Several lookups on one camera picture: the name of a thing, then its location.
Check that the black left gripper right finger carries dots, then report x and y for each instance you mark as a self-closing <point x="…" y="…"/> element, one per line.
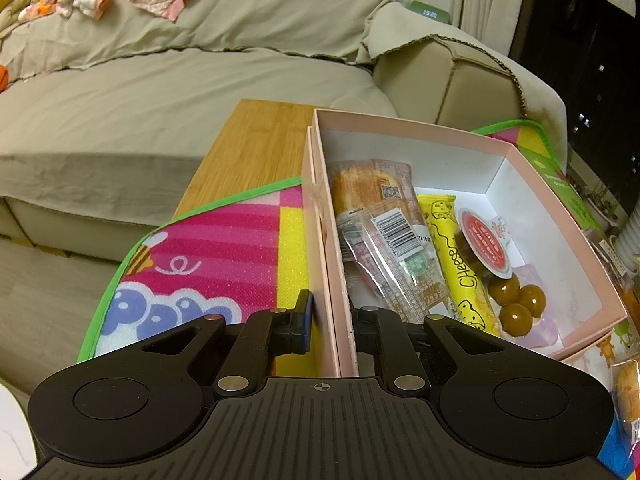
<point x="381" y="334"/>

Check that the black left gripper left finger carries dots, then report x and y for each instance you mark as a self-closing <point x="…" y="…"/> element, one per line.
<point x="239" y="358"/>

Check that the clear barcode snack packet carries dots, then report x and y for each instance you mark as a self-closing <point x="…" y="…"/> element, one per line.
<point x="389" y="254"/>

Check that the yellow cheese snack pack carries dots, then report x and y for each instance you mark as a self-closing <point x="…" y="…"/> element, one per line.
<point x="471" y="305"/>

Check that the pink cardboard box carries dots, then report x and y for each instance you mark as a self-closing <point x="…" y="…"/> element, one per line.
<point x="510" y="180"/>

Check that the green plum candy pack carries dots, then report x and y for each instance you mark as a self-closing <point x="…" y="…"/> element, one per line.
<point x="515" y="292"/>

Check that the packaged bread roll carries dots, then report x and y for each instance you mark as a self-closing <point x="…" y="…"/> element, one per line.
<point x="366" y="188"/>

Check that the colourful play mat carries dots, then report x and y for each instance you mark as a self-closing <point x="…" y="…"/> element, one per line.
<point x="232" y="257"/>

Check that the round packaged bun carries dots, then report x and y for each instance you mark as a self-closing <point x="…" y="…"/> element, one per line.
<point x="627" y="396"/>

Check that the white ribbed plant pot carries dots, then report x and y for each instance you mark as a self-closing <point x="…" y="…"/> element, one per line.
<point x="627" y="242"/>

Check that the beige sofa with cover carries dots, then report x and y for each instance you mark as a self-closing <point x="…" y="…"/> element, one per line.
<point x="104" y="122"/>

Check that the green digital clock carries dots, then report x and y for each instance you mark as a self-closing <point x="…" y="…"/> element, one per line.
<point x="429" y="11"/>

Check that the orange toy ball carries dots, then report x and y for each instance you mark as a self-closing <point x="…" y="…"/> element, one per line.
<point x="4" y="78"/>

